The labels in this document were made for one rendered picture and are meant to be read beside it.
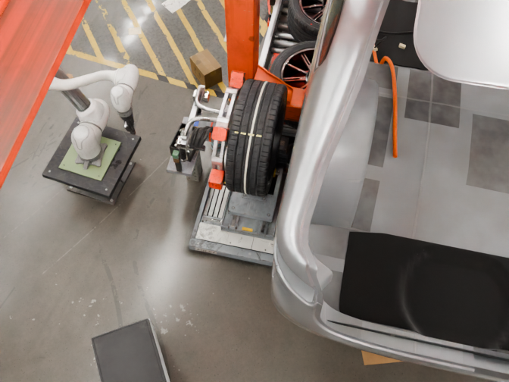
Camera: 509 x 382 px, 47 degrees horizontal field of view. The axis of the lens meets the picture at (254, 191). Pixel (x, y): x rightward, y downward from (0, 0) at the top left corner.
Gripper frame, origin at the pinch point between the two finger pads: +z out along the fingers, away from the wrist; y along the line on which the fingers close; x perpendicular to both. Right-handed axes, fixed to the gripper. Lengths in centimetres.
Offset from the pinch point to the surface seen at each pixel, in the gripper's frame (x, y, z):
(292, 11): 84, -133, 21
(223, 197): 54, 5, 67
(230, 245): 67, 43, 60
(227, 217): 62, 26, 53
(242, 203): 71, 18, 45
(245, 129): 76, 18, -47
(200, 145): 51, 23, -32
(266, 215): 88, 24, 46
